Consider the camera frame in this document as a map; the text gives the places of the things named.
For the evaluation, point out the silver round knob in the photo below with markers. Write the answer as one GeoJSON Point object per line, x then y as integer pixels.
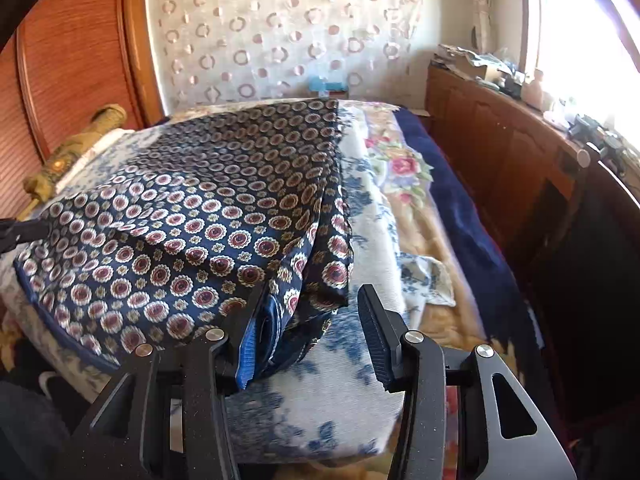
{"type": "Point", "coordinates": [584, 156]}

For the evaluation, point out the pink bottle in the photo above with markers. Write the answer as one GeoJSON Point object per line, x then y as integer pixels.
{"type": "Point", "coordinates": [535, 90]}

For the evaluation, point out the sheer curtain with circle pattern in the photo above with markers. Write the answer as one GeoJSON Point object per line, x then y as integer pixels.
{"type": "Point", "coordinates": [280, 25]}

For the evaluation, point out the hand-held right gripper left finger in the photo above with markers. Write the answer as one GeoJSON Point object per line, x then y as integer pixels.
{"type": "Point", "coordinates": [257, 350]}

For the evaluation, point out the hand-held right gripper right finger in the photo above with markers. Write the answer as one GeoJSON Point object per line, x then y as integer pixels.
{"type": "Point", "coordinates": [377, 340]}

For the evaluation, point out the blue tissue box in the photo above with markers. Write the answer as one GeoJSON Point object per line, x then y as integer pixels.
{"type": "Point", "coordinates": [327, 87]}

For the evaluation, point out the stack of papers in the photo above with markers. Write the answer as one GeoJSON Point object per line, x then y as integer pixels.
{"type": "Point", "coordinates": [475, 62]}

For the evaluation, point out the white blue floral sheet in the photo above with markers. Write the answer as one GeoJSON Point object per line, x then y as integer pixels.
{"type": "Point", "coordinates": [320, 410]}

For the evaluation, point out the wooden cabinet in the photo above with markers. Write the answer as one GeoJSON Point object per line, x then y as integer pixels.
{"type": "Point", "coordinates": [500, 150]}

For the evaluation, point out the window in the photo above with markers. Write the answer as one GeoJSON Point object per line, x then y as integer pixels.
{"type": "Point", "coordinates": [585, 35]}

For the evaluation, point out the wooden slatted wardrobe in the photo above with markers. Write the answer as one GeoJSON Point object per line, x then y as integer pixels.
{"type": "Point", "coordinates": [70, 60]}

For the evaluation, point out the yellow patterned pillow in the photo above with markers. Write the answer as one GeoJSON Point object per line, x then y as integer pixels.
{"type": "Point", "coordinates": [75, 150]}

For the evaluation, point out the black gadget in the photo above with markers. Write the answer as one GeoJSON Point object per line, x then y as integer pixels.
{"type": "Point", "coordinates": [595, 135]}

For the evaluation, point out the navy medallion patterned pajama top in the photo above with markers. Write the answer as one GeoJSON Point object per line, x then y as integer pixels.
{"type": "Point", "coordinates": [200, 220]}

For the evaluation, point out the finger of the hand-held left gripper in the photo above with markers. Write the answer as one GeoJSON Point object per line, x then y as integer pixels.
{"type": "Point", "coordinates": [22, 235]}

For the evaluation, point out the dark cloth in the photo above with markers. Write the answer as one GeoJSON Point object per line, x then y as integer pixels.
{"type": "Point", "coordinates": [30, 425]}

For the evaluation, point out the floral blanket with navy border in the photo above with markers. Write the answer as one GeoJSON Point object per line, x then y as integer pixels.
{"type": "Point", "coordinates": [400, 160]}

